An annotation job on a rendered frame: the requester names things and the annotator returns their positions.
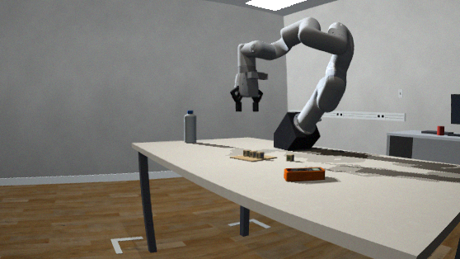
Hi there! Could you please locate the tan flat square mat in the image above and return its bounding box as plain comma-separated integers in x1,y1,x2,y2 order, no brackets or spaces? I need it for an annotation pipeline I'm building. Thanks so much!
230,155,277,162

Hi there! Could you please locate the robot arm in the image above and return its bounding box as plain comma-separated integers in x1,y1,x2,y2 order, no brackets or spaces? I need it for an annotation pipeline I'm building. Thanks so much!
238,17,354,134

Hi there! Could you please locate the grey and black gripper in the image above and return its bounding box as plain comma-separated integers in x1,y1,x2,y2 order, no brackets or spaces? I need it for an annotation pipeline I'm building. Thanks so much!
230,73,263,111

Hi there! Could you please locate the grey bottle with blue cap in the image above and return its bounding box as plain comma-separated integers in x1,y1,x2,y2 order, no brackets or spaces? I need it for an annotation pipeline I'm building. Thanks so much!
185,111,196,143

